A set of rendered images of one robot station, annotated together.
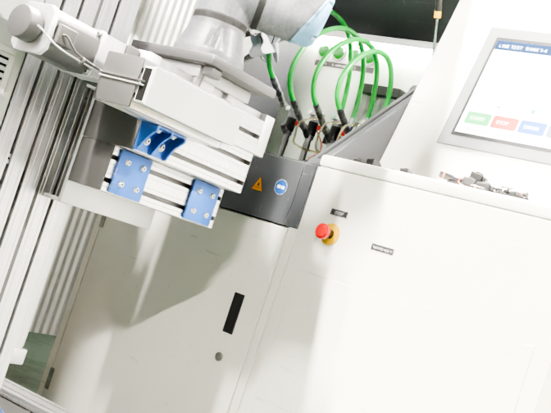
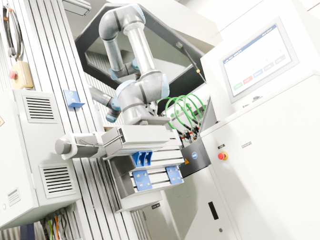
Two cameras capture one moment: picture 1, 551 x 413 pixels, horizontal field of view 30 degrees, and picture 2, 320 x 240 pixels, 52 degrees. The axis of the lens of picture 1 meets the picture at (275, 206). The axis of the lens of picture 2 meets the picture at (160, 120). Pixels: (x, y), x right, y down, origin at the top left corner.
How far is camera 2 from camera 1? 0.59 m
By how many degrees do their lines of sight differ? 14
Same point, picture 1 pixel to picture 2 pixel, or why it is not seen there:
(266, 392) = (248, 228)
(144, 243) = (164, 213)
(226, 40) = (140, 111)
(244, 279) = (207, 195)
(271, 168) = (186, 152)
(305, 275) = (227, 176)
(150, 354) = not seen: outside the picture
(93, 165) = (125, 185)
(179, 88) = (136, 129)
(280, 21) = (153, 92)
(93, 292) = not seen: outside the picture
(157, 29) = not seen: hidden behind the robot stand
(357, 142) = (206, 123)
